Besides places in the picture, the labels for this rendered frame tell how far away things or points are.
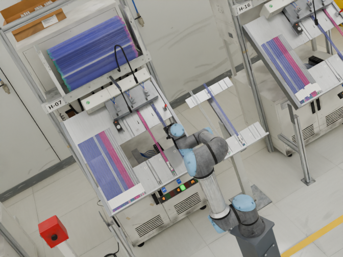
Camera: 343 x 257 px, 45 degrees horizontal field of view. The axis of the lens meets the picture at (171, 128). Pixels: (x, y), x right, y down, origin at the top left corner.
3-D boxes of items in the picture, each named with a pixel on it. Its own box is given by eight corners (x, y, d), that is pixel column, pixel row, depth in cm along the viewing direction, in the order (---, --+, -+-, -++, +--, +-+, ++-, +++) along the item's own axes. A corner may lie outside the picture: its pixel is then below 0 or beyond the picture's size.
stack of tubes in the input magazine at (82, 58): (139, 56, 269) (123, 18, 254) (69, 92, 261) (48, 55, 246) (133, 51, 279) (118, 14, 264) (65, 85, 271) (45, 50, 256)
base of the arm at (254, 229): (270, 223, 234) (266, 211, 228) (254, 242, 227) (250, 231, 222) (249, 213, 244) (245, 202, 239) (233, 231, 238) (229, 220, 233)
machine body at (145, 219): (212, 207, 334) (189, 150, 300) (136, 253, 322) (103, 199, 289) (180, 167, 387) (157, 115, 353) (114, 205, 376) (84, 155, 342)
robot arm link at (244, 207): (262, 217, 226) (257, 201, 218) (241, 229, 225) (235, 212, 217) (252, 204, 236) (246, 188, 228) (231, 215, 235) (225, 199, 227)
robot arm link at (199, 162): (243, 227, 224) (213, 149, 198) (219, 240, 223) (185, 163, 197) (234, 214, 234) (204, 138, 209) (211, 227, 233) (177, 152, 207)
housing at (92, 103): (151, 84, 291) (151, 76, 277) (89, 117, 283) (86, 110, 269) (146, 75, 292) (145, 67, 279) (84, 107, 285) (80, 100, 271)
